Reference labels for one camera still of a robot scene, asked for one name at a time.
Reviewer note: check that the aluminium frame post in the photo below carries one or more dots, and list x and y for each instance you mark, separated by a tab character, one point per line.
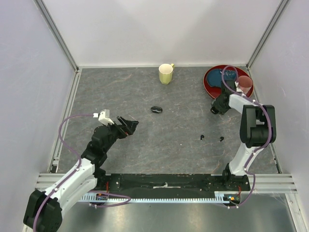
56	33
267	32

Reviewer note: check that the right aluminium frame post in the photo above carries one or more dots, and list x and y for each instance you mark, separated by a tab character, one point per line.
267	32

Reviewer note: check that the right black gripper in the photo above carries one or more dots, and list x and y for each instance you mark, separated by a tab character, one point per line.
222	110

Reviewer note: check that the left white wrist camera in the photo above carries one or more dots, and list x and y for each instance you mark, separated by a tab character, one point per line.
104	117

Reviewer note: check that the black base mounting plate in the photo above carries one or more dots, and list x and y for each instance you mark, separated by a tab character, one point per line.
170	186

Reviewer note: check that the black earbud charging case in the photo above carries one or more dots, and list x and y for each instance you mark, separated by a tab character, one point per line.
156	109

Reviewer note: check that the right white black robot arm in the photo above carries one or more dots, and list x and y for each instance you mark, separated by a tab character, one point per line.
257	131

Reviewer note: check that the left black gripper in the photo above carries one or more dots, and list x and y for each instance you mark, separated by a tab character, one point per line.
127	128

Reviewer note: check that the yellow green mug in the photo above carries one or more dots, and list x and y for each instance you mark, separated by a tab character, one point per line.
165	73

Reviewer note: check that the blue ceramic plate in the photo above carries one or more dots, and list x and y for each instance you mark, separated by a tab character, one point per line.
214	77

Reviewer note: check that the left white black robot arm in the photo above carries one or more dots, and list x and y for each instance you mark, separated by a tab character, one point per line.
46	209

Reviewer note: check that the left aluminium frame post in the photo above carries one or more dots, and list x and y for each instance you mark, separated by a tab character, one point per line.
56	33

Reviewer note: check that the red round tray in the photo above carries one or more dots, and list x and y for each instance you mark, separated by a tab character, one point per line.
214	92

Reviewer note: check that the pink patterned cup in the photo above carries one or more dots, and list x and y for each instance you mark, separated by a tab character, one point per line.
244	84

